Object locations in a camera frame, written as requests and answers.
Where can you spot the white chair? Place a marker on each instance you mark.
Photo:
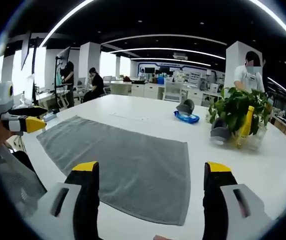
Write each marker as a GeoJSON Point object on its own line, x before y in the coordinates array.
{"type": "Point", "coordinates": [173, 92]}

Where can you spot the clear glass vase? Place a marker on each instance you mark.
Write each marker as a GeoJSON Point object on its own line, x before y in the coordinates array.
{"type": "Point", "coordinates": [259, 138]}

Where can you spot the grey towel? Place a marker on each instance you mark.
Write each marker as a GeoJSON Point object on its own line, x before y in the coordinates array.
{"type": "Point", "coordinates": [133, 162]}

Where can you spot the person's right hand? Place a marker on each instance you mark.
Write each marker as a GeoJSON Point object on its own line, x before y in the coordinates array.
{"type": "Point", "coordinates": [163, 237]}

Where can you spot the yellow bottle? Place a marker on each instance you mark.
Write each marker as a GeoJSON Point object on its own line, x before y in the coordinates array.
{"type": "Point", "coordinates": [248, 122]}

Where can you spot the white cabinet row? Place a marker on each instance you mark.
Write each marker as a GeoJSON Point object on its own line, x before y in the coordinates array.
{"type": "Point", "coordinates": [148, 90]}

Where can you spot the white table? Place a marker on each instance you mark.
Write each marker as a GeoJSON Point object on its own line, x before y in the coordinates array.
{"type": "Point", "coordinates": [233, 175]}

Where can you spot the grey mesh office chair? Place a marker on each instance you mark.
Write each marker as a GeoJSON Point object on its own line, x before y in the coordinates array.
{"type": "Point", "coordinates": [13, 175]}

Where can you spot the blue wipes packet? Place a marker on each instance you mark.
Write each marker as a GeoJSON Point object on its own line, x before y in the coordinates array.
{"type": "Point", "coordinates": [186, 118]}

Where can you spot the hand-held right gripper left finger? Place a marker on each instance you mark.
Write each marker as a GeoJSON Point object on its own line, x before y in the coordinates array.
{"type": "Point", "coordinates": [85, 200]}

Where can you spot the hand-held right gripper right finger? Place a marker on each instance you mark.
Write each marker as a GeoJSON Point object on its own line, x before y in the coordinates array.
{"type": "Point", "coordinates": [215, 200]}

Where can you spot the green leafy plant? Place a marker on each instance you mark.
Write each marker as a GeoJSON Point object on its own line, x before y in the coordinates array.
{"type": "Point", "coordinates": [235, 110]}

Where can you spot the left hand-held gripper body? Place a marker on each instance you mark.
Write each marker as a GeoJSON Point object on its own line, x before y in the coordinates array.
{"type": "Point", "coordinates": [1, 97]}

